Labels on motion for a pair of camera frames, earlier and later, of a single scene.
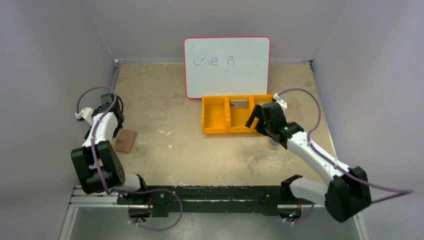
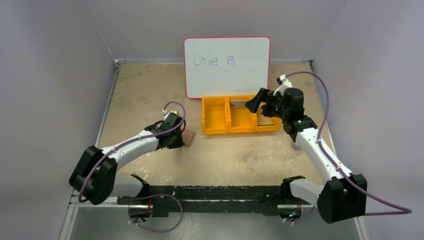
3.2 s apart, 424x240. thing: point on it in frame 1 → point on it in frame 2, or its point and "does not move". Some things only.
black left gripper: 117,116 → 177,139
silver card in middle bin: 239,103 does not move
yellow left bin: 215,114 does not move
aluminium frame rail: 79,199 does not move
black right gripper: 262,116 → 266,105
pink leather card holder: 125,140 → 188,137
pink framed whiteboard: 226,66 does not move
